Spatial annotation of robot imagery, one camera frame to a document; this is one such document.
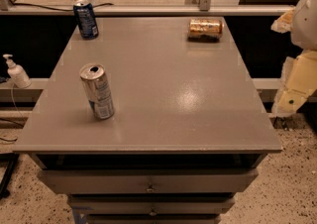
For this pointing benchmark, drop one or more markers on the top grey drawer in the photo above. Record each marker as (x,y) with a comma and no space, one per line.
(147,181)

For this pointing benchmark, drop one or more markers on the grey drawer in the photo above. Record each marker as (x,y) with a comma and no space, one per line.
(159,219)
(147,181)
(151,205)

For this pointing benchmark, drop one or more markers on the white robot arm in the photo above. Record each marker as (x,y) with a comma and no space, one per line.
(298,79)

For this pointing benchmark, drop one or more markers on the blue pepsi can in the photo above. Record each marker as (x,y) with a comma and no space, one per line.
(84,14)

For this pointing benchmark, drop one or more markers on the white pump soap bottle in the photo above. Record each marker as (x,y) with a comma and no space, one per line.
(17,73)

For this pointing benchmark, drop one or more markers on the middle grey drawer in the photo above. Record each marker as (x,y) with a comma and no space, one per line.
(151,205)

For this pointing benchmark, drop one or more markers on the gold can lying down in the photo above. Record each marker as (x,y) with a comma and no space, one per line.
(205,29)

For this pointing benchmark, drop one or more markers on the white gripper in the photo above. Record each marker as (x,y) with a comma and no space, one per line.
(306,23)

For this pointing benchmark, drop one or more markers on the bottom grey drawer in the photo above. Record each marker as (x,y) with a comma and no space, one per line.
(159,219)

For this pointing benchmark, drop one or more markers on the silver blue energy drink can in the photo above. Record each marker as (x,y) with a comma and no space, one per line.
(96,86)

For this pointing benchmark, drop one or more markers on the grey drawer cabinet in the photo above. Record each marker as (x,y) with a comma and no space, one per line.
(177,105)

